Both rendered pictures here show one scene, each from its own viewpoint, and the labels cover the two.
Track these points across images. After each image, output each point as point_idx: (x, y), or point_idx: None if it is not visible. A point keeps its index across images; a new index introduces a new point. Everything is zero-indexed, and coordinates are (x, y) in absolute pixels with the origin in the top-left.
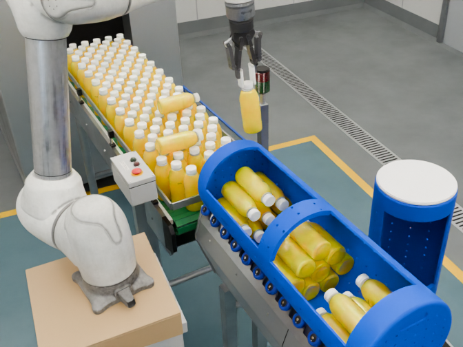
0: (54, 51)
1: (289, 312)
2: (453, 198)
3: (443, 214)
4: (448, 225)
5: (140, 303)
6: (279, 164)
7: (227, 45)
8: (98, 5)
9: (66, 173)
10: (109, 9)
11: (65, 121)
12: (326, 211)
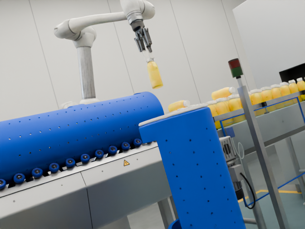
0: (78, 51)
1: None
2: (152, 123)
3: (147, 137)
4: (163, 156)
5: None
6: (124, 97)
7: (134, 39)
8: (58, 29)
9: (84, 97)
10: (61, 30)
11: (83, 77)
12: (71, 106)
